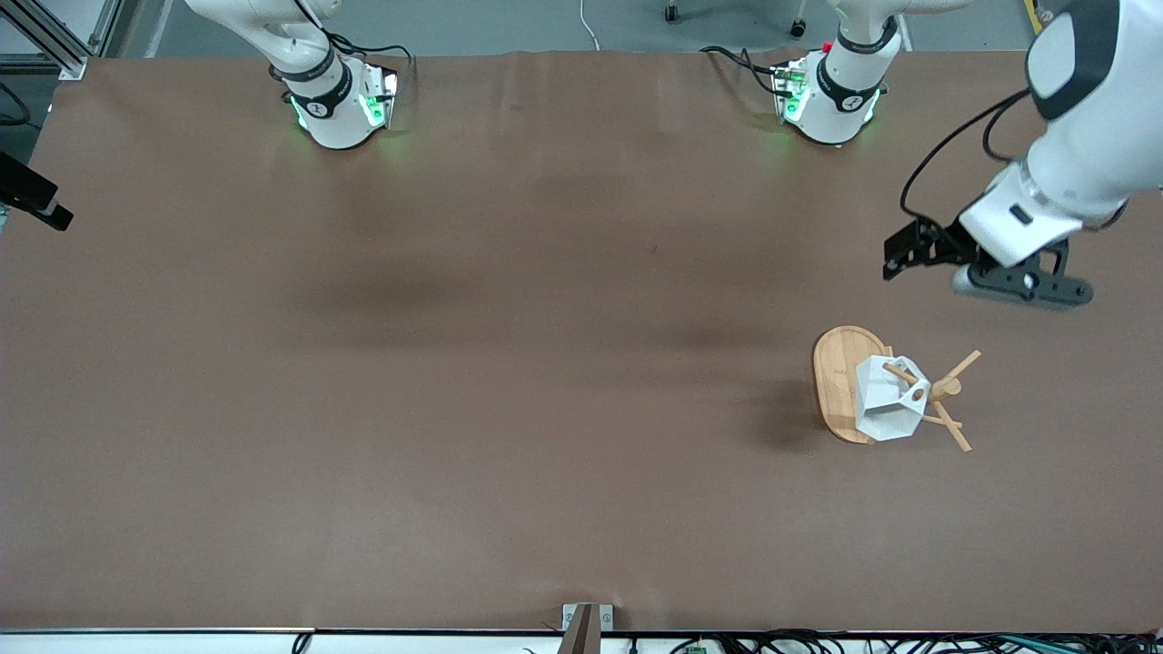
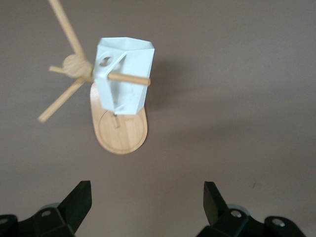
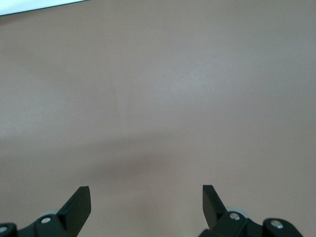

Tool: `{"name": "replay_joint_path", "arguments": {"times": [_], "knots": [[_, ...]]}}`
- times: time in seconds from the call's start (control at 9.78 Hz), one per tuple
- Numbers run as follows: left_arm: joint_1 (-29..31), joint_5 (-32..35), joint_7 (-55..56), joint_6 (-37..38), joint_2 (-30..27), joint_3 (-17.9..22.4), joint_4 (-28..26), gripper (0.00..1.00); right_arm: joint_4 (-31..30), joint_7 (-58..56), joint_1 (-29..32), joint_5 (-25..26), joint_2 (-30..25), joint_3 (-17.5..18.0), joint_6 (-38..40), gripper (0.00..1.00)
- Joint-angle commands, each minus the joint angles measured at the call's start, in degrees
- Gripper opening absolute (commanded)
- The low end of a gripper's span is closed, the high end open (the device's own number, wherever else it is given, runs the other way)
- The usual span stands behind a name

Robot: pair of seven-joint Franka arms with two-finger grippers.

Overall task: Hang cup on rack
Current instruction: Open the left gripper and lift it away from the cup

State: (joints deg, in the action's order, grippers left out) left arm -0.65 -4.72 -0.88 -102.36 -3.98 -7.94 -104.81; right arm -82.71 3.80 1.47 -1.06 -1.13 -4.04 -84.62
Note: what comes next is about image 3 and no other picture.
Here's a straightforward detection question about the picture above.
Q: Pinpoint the white table frame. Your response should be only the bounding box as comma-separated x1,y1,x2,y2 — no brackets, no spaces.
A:
0,0,92,17

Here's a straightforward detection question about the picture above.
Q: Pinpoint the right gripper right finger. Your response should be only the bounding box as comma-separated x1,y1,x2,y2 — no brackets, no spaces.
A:
197,184,264,237

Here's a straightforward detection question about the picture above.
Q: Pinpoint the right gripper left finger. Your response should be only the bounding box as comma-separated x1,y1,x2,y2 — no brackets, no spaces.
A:
17,186,91,237

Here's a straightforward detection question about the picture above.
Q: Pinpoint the brown table cover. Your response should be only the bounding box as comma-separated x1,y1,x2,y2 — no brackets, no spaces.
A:
0,0,316,237

